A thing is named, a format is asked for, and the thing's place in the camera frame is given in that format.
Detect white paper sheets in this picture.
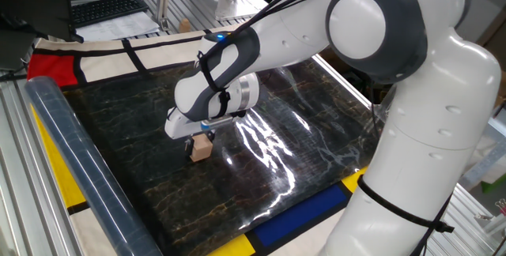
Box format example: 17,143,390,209
74,10,161,43

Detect small wooden cube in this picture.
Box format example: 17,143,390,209
188,133,214,164

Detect large black monitor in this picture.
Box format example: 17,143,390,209
0,0,84,71

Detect green plastic object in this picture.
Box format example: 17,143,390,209
480,171,506,194

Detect metal base plate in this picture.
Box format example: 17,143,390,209
195,0,270,23

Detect black keyboard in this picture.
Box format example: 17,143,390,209
70,0,150,29

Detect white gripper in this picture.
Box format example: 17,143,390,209
164,107,217,158

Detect silver wrist camera blue end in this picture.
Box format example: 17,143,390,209
199,114,235,131

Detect colour block patterned cloth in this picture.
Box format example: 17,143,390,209
26,24,371,256

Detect black marble pattern sheet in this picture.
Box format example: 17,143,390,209
23,56,383,256

